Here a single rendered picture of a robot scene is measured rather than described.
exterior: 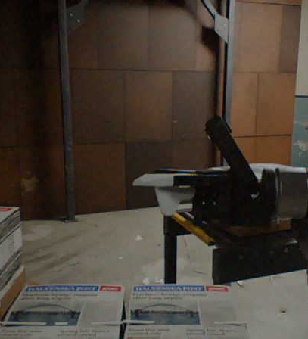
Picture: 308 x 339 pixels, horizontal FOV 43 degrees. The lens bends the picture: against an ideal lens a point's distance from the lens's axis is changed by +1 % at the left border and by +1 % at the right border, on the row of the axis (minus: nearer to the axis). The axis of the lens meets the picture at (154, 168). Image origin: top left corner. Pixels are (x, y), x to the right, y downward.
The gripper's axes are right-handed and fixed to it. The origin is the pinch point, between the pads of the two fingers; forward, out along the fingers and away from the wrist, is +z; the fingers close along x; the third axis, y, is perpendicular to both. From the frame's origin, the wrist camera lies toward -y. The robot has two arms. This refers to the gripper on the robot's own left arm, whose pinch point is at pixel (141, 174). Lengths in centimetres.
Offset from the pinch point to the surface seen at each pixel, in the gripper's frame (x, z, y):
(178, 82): 401, 28, -80
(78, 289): 42, 24, 35
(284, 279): 238, -67, 92
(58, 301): 35, 27, 36
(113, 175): 378, 99, 30
